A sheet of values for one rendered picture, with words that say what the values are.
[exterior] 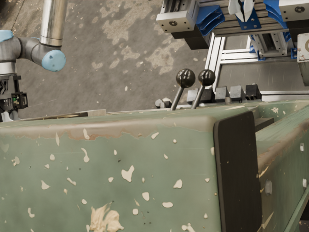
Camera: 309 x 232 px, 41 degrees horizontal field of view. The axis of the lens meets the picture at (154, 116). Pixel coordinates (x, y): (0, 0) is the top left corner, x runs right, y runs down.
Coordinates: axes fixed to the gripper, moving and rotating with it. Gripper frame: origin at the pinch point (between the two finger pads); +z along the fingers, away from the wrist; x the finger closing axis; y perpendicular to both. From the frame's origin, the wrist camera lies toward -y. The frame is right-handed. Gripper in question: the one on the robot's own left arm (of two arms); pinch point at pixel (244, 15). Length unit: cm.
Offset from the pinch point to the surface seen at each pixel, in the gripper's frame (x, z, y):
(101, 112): -69, 40, -11
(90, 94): -164, 95, -108
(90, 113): -69, 36, -5
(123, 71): -141, 86, -125
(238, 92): -21, 47, -37
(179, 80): -2.1, -3.3, 36.5
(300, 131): 22, -3, 51
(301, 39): 4.7, 27.0, -39.7
